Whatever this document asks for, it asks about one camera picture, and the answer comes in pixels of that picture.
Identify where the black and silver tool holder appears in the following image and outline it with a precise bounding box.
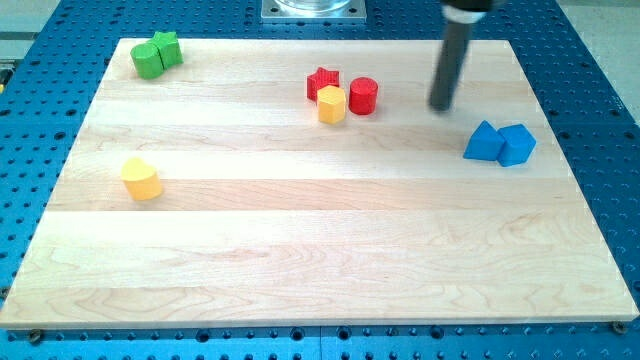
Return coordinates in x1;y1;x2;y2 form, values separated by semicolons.
441;0;495;23

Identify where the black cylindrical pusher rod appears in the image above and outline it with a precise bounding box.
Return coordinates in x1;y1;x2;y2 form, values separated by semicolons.
429;20;472;112

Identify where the wooden board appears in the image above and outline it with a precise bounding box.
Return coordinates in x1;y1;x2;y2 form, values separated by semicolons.
1;38;638;329

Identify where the red cylinder block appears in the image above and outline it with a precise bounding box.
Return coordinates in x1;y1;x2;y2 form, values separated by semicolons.
349;77;379;115

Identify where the blue triangle block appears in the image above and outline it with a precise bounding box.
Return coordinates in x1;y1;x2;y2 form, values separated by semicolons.
463;120;506;161

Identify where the blue cube block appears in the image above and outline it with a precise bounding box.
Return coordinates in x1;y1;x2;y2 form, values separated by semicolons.
497;124;536;167

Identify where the yellow hexagon block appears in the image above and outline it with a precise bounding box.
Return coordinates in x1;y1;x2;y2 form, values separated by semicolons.
317;85;346;124

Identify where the red star block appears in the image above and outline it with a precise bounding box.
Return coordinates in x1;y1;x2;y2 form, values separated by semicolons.
306;67;340;101

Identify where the green star block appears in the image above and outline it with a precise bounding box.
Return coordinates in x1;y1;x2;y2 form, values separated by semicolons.
149;31;183;69

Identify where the green cylinder block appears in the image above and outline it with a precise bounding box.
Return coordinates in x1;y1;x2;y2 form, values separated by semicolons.
130;43;164;79

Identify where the yellow heart block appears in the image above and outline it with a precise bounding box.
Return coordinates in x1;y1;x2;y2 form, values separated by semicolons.
120;157;163;201

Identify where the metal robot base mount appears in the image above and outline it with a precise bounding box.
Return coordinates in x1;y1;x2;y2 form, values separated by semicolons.
260;0;367;22

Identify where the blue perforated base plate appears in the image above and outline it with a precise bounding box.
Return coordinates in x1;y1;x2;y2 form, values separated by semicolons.
1;0;639;359

